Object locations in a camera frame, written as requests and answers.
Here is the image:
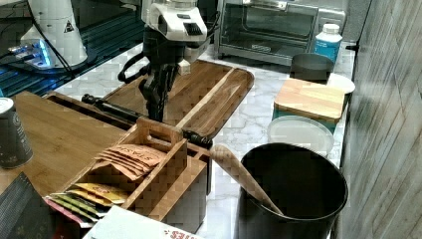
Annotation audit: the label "dark grey round pan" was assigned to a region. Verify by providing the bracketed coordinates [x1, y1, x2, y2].
[290, 53, 334, 84]

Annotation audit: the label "white paper box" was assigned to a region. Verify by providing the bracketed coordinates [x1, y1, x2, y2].
[83, 206, 204, 239]

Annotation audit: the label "light wooden cutting board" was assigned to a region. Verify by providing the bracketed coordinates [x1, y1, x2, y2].
[274, 78, 345, 123]

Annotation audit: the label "wooden tea caddy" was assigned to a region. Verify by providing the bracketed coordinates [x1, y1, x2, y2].
[64, 118, 210, 233]

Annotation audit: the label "black drawer handle bar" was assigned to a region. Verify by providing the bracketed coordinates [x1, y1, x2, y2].
[82, 94, 213, 149]

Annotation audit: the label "black textured bag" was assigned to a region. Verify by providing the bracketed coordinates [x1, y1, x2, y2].
[0, 172, 55, 239]

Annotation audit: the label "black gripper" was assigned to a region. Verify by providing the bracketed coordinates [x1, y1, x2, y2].
[138, 27, 186, 121]

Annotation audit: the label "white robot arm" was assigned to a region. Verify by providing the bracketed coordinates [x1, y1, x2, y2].
[117, 0, 216, 121]

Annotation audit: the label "white plate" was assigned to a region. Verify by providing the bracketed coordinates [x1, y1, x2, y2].
[326, 73, 355, 94]

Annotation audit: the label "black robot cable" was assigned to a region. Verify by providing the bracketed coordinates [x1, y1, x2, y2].
[116, 51, 151, 85]

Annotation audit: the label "green tea packets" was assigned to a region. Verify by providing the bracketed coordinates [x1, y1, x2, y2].
[47, 193, 106, 222]

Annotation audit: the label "dark wooden tray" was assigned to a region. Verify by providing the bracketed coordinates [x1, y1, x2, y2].
[102, 59, 256, 140]

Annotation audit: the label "orange tea packets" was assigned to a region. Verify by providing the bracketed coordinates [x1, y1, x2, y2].
[92, 144, 166, 180]

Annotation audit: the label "yellow tea packet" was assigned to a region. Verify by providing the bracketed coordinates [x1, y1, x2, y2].
[68, 183, 128, 206]

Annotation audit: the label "dark metal tin can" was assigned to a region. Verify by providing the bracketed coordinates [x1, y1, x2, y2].
[0, 98, 33, 168]

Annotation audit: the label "wooden cabinet top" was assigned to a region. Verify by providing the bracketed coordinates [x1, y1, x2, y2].
[0, 92, 124, 195]

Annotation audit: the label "wooden drawer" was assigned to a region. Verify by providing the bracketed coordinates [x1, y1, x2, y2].
[45, 92, 212, 195]

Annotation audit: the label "teal container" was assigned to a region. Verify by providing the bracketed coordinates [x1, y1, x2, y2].
[272, 110, 337, 133]

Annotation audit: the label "stainless toaster oven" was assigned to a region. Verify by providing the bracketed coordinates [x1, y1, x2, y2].
[214, 0, 349, 66]

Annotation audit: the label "white blue plastic bottle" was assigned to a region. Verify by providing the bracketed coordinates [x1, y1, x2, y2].
[314, 23, 342, 63]

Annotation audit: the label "clear round lid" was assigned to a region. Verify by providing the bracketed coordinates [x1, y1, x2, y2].
[267, 118, 334, 156]

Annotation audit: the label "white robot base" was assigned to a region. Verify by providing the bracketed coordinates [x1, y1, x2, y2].
[8, 0, 98, 71]

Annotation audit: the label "wooden spoon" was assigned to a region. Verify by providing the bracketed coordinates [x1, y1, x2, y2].
[210, 144, 283, 215]

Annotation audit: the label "black utensil bucket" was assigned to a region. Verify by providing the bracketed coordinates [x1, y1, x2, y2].
[233, 142, 348, 239]

